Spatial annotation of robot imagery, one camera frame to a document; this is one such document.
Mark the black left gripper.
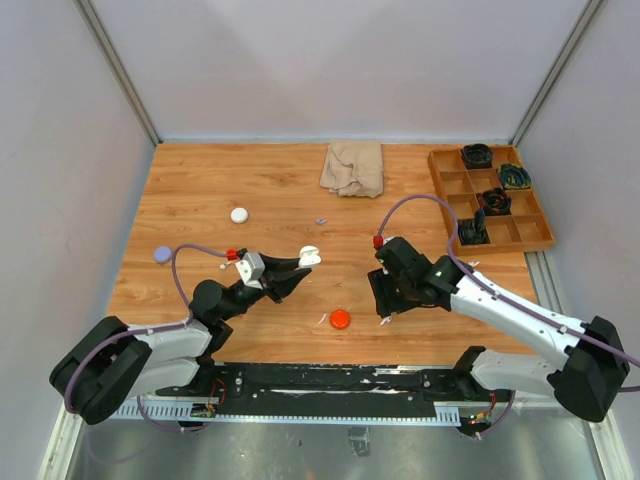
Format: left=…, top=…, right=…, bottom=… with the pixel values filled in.
left=220, top=253, right=312, bottom=321

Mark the white charging case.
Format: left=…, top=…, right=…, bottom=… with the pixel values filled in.
left=298, top=245, right=322, bottom=268
left=230, top=207, right=249, bottom=224

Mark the orange earbud charging case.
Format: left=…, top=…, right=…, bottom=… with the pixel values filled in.
left=329, top=309, right=351, bottom=330

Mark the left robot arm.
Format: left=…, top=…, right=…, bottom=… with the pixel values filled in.
left=49, top=246, right=321, bottom=425

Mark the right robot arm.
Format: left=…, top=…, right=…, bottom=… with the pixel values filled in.
left=368, top=236, right=630, bottom=423

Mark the purple charging case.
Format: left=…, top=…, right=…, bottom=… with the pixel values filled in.
left=153, top=246, right=173, bottom=264

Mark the dark green rolled sock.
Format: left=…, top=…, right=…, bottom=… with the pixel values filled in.
left=457, top=208, right=489, bottom=245

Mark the black orange rolled sock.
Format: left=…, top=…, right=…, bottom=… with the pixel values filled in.
left=478, top=188, right=512, bottom=216

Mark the beige cloth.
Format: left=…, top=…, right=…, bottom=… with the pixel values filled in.
left=319, top=140, right=384, bottom=198

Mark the wooden compartment tray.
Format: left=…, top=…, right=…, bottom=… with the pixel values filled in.
left=428, top=144, right=555, bottom=255

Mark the blue yellow rolled sock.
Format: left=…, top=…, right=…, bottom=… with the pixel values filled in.
left=497, top=163, right=531, bottom=190

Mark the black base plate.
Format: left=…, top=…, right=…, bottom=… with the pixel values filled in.
left=155, top=362, right=511, bottom=422

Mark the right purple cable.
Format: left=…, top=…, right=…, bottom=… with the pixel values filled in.
left=373, top=194, right=640, bottom=441

